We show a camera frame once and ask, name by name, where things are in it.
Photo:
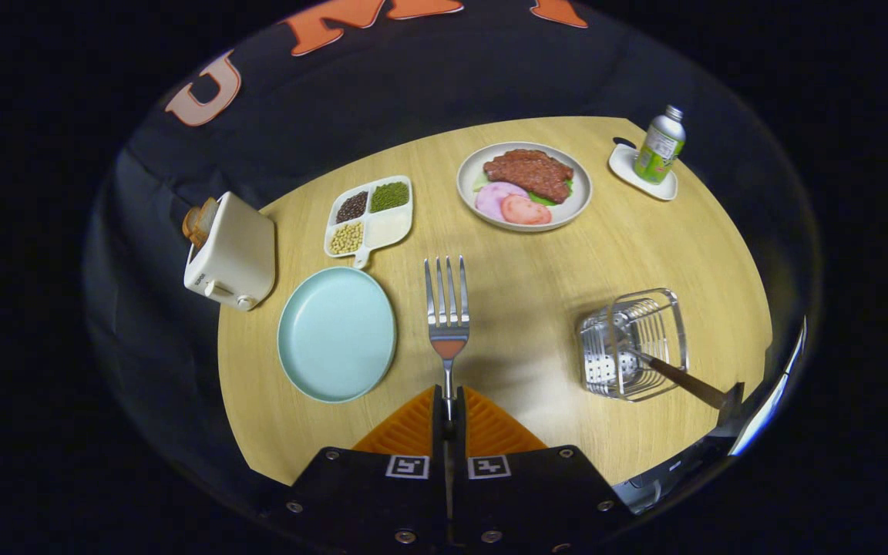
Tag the salmon pink ham slice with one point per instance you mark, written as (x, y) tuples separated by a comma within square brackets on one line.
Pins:
[(525, 210)]

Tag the brown steak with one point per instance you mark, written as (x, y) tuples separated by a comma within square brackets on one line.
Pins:
[(529, 173)]

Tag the white toaster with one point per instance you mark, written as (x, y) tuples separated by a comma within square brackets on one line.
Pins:
[(240, 254)]

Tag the black bracket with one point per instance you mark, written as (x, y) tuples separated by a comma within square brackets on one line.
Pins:
[(733, 397)]

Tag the pile of green beans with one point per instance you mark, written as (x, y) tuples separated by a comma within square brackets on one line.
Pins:
[(389, 196)]

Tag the small white square dish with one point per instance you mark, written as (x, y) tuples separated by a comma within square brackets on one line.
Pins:
[(623, 166)]

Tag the silver bottle with green label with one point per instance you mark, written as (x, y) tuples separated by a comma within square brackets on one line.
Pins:
[(656, 154)]

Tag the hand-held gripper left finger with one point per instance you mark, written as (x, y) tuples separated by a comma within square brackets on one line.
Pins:
[(439, 439)]

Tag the pile of dark beans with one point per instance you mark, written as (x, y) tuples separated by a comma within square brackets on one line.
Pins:
[(351, 207)]

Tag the beige round plate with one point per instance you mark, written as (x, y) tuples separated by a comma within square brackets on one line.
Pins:
[(580, 196)]

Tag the green lettuce leaf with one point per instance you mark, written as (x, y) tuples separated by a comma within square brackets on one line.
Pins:
[(543, 199)]

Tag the pale pink ham slice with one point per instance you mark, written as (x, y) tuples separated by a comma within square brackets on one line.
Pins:
[(490, 200)]

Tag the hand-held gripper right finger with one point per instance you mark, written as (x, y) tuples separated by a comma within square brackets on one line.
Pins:
[(459, 439)]

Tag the toasted bread slice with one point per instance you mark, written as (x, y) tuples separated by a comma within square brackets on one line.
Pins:
[(199, 222)]

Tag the light blue plate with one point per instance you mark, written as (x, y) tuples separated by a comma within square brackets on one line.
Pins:
[(336, 335)]

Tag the white divided tray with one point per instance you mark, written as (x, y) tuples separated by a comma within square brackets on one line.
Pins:
[(390, 227)]

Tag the perforated metal basket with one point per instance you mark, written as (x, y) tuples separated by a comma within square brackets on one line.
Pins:
[(598, 362)]

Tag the pile of yellow beans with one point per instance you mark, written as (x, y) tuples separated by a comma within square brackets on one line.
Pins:
[(346, 238)]

